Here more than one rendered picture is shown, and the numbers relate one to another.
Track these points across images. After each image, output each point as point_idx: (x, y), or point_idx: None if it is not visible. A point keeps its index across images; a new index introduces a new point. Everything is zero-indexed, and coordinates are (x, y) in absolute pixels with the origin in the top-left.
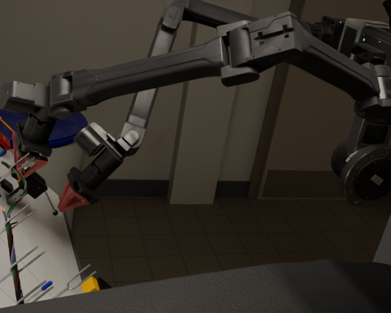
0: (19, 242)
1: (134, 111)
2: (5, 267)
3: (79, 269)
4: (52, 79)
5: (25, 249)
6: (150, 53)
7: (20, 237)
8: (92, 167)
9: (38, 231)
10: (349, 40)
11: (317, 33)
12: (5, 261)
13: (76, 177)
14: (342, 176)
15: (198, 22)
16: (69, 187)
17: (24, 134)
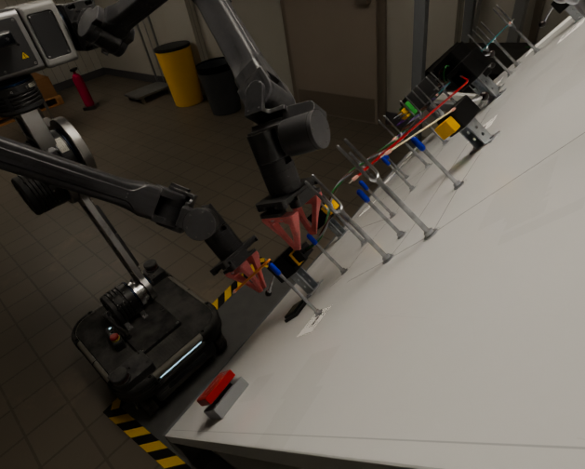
0: (347, 246)
1: (139, 182)
2: (389, 201)
3: (276, 305)
4: (274, 87)
5: (346, 245)
6: (22, 147)
7: (340, 253)
8: (228, 228)
9: (300, 292)
10: None
11: None
12: (383, 207)
13: (241, 247)
14: (86, 154)
15: None
16: (254, 255)
17: (300, 182)
